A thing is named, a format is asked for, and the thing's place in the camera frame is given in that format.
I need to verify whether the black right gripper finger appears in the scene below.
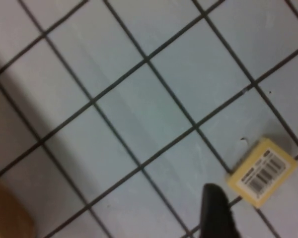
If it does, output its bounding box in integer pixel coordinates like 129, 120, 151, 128
200, 183, 243, 238

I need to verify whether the yellow eraser with barcode label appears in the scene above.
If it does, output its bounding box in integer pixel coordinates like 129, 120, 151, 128
225, 137, 298, 209

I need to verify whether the cream fabric pencil case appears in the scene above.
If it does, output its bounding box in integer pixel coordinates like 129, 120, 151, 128
0, 171, 38, 238

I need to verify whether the blue-grey grid mat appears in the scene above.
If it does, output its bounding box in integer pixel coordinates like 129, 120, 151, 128
0, 0, 298, 238

